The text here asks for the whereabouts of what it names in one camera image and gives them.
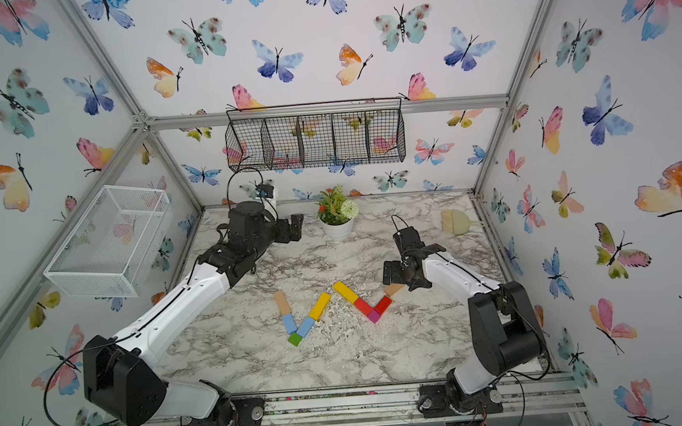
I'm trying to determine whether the natural wood block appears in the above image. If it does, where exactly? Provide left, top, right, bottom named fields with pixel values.
left=274, top=291, right=292, bottom=316
left=384, top=284, right=405, bottom=298

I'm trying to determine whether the red block short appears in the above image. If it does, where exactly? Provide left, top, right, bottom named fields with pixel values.
left=374, top=295, right=392, bottom=315

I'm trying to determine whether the red block long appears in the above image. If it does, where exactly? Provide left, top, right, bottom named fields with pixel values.
left=352, top=298, right=374, bottom=317

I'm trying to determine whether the yellow block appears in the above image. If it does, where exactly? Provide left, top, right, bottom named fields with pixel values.
left=333, top=281, right=359, bottom=305
left=308, top=292, right=332, bottom=321

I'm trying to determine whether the light blue block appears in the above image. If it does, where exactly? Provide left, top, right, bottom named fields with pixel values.
left=281, top=313, right=297, bottom=335
left=297, top=316, right=316, bottom=338

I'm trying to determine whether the green cube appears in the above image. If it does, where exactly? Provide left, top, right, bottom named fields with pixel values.
left=288, top=332, right=303, bottom=346

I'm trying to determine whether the magenta cube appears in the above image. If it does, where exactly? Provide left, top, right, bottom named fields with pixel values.
left=368, top=311, right=381, bottom=323

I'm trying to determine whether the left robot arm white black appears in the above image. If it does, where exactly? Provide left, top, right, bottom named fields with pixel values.
left=82, top=200, right=304, bottom=426

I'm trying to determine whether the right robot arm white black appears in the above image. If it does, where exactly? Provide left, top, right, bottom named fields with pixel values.
left=383, top=226, right=548, bottom=416

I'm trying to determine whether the flowering potted plant white pot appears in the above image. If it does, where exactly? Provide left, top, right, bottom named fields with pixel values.
left=317, top=185, right=360, bottom=242

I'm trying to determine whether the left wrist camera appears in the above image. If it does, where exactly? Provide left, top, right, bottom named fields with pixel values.
left=256, top=182, right=275, bottom=199

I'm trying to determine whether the black wire wall basket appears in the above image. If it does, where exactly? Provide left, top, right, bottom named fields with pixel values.
left=224, top=97, right=407, bottom=172

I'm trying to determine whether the white mesh wall basket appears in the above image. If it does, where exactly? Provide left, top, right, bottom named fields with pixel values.
left=43, top=185, right=173, bottom=298

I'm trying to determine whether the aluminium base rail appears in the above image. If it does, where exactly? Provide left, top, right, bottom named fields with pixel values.
left=94, top=370, right=589, bottom=426

